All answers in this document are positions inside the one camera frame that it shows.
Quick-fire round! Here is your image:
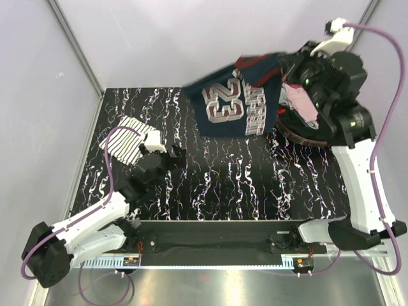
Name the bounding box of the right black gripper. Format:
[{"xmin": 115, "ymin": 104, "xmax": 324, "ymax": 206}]
[{"xmin": 277, "ymin": 41, "xmax": 330, "ymax": 112}]

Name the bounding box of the right aluminium corner post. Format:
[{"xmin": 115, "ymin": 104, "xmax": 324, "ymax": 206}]
[{"xmin": 353, "ymin": 0, "xmax": 382, "ymax": 45}]

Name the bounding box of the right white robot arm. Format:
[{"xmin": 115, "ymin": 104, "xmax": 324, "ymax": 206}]
[{"xmin": 276, "ymin": 41, "xmax": 407, "ymax": 253}]

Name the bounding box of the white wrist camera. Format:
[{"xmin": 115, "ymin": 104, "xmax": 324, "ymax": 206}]
[
  {"xmin": 310, "ymin": 18, "xmax": 354, "ymax": 56},
  {"xmin": 139, "ymin": 129, "xmax": 167, "ymax": 154}
]

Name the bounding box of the black white striped tank top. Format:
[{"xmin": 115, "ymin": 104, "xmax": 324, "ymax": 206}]
[{"xmin": 108, "ymin": 116, "xmax": 156, "ymax": 166}]

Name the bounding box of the left aluminium corner post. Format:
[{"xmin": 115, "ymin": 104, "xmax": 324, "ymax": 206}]
[{"xmin": 45, "ymin": 0, "xmax": 105, "ymax": 98}]

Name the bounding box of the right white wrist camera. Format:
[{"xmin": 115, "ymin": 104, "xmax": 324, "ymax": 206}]
[{"xmin": 310, "ymin": 18, "xmax": 354, "ymax": 56}]

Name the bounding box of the brown translucent plastic basket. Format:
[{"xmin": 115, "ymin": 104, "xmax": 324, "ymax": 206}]
[{"xmin": 275, "ymin": 111, "xmax": 329, "ymax": 147}]

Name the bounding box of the aluminium corner post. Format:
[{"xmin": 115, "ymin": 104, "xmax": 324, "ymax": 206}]
[
  {"xmin": 353, "ymin": 0, "xmax": 382, "ymax": 45},
  {"xmin": 45, "ymin": 0, "xmax": 105, "ymax": 98}
]

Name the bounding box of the light pink garment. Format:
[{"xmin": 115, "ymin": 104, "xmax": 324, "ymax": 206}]
[{"xmin": 282, "ymin": 83, "xmax": 318, "ymax": 123}]

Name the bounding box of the aluminium frame rail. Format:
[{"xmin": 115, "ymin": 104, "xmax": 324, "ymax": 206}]
[{"xmin": 323, "ymin": 243, "xmax": 388, "ymax": 257}]

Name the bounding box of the right small circuit board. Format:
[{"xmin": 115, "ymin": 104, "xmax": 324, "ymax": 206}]
[{"xmin": 294, "ymin": 258, "xmax": 314, "ymax": 270}]

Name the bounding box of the left small circuit board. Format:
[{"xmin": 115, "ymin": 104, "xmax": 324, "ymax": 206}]
[{"xmin": 123, "ymin": 256, "xmax": 140, "ymax": 266}]

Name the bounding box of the navy tank top red trim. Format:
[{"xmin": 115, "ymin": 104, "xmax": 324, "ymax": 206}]
[{"xmin": 183, "ymin": 53, "xmax": 282, "ymax": 138}]

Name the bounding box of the small circuit board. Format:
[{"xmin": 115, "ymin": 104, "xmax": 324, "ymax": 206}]
[
  {"xmin": 123, "ymin": 256, "xmax": 140, "ymax": 266},
  {"xmin": 294, "ymin": 258, "xmax": 314, "ymax": 270}
]

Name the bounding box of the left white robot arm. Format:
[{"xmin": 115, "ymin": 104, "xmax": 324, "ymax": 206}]
[{"xmin": 21, "ymin": 145, "xmax": 186, "ymax": 288}]

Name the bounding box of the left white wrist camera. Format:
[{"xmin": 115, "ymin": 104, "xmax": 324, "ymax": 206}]
[{"xmin": 139, "ymin": 129, "xmax": 167, "ymax": 154}]

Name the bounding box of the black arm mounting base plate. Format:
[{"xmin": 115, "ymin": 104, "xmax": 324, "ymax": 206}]
[{"xmin": 62, "ymin": 219, "xmax": 328, "ymax": 267}]

